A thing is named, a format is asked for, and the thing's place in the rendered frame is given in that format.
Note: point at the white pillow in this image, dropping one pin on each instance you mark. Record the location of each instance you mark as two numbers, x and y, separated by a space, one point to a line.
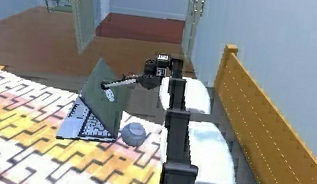
199 96
209 156

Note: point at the blue grey bowl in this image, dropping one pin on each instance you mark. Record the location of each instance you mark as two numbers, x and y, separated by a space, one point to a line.
133 134

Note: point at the white yellow patterned quilt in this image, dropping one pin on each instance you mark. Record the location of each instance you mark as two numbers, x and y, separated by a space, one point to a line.
14 129

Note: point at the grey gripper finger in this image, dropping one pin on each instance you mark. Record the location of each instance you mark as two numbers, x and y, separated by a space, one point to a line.
132 76
121 83

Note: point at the pale green room door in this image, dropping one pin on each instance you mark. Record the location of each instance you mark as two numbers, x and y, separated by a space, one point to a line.
81 6
192 20

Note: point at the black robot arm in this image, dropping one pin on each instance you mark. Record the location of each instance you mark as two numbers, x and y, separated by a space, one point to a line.
177 139

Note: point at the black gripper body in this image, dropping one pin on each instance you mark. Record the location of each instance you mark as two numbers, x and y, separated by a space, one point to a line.
150 78

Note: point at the grey open laptop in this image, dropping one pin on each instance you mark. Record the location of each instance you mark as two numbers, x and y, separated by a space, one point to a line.
101 106

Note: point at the wooden bed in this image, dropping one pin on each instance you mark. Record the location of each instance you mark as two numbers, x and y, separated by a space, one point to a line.
263 126

